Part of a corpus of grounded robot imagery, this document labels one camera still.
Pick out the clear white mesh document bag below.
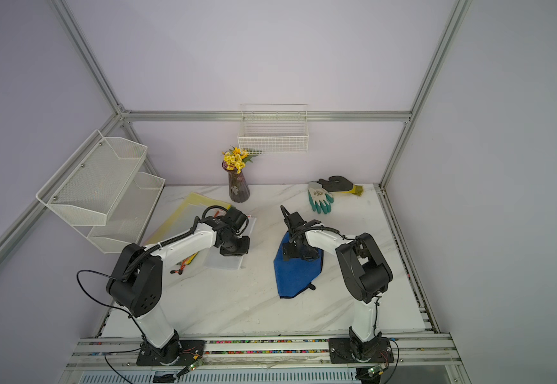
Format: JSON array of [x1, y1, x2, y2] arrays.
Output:
[[203, 215, 258, 270]]

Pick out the blue microfiber cleaning cloth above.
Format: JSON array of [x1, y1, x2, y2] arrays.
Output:
[[274, 232, 324, 299]]

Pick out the red zipper mesh document bag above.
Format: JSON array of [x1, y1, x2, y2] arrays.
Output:
[[170, 253, 198, 275]]

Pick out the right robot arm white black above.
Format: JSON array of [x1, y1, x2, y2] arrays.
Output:
[[277, 206, 393, 343]]

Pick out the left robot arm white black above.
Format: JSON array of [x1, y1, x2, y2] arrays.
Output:
[[107, 206, 251, 354]]

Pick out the yellow mesh document bag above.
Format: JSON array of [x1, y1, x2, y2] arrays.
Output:
[[145, 193, 231, 245]]

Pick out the green white work glove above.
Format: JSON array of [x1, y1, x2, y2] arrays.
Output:
[[308, 182, 334, 214]]

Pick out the dark purple glass vase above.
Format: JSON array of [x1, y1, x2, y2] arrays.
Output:
[[222, 162, 251, 203]]

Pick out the black yellow work glove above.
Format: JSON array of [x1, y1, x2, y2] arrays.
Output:
[[318, 175, 363, 196]]

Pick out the yellow artificial flowers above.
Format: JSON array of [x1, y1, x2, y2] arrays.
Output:
[[222, 147, 258, 174]]

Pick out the white two-tier mesh shelf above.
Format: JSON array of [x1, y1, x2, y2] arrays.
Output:
[[36, 131, 165, 254]]

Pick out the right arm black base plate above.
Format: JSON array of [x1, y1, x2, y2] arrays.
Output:
[[328, 337, 394, 364]]

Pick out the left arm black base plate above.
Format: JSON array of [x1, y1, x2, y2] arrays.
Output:
[[136, 339, 206, 366]]

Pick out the white wire wall basket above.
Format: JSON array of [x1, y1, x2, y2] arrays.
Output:
[[238, 103, 310, 155]]

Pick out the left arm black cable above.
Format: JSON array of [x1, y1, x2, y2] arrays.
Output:
[[76, 269, 150, 344]]

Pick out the aluminium frame rail base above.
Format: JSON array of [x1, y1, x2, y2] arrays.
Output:
[[59, 333, 471, 383]]

